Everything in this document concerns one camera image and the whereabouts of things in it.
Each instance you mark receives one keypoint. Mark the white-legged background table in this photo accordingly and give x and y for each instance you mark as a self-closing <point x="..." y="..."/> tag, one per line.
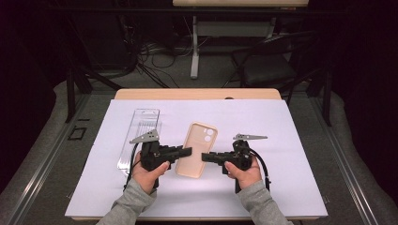
<point x="231" y="28"/>

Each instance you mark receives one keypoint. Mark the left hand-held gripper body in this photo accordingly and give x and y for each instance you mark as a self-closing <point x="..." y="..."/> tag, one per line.
<point x="153" y="154"/>

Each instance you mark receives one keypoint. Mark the black square floor bracket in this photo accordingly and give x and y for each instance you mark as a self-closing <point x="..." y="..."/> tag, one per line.
<point x="76" y="133"/>

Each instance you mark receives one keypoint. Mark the grey metal floor rail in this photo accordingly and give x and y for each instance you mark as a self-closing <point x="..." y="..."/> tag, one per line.
<point x="344" y="162"/>
<point x="40" y="168"/>

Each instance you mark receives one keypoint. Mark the white table mat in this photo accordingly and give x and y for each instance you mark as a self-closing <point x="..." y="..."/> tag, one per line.
<point x="194" y="193"/>

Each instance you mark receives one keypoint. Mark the black chair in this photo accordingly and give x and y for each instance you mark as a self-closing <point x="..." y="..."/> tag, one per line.
<point x="266" y="68"/>

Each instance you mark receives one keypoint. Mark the clear plastic container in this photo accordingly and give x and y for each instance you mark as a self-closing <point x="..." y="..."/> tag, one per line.
<point x="144" y="122"/>

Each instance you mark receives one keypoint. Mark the black metal stand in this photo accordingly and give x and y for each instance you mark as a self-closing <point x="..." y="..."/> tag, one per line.
<point x="70" y="93"/>
<point x="327" y="100"/>

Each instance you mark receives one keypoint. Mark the person's left hand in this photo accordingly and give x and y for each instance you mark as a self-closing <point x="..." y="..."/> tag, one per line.
<point x="147" y="179"/>

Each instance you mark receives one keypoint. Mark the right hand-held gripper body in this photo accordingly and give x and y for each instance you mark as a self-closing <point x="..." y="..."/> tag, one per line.
<point x="241" y="156"/>

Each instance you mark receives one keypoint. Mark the beige phone case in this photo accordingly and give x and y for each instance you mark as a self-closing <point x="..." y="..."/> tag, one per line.
<point x="198" y="143"/>

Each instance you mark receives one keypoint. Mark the person's right hand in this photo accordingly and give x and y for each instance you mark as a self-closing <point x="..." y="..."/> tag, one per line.
<point x="245" y="178"/>

